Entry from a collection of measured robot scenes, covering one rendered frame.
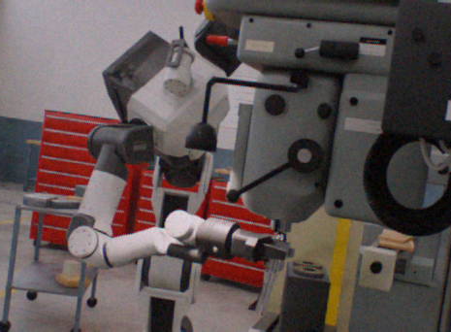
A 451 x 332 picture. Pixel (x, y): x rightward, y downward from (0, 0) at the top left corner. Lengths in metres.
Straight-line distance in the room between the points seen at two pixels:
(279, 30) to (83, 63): 10.69
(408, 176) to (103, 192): 0.76
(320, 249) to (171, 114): 1.65
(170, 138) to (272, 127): 0.45
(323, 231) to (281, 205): 1.82
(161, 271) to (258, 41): 0.96
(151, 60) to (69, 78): 10.27
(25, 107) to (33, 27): 1.48
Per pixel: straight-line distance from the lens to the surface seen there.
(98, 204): 1.63
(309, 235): 3.18
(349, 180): 1.29
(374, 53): 1.30
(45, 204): 4.35
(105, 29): 11.86
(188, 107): 1.71
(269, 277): 1.45
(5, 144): 12.70
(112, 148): 1.66
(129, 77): 1.78
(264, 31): 1.34
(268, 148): 1.34
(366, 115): 1.29
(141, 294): 2.12
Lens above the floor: 1.48
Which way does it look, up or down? 3 degrees down
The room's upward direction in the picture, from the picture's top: 8 degrees clockwise
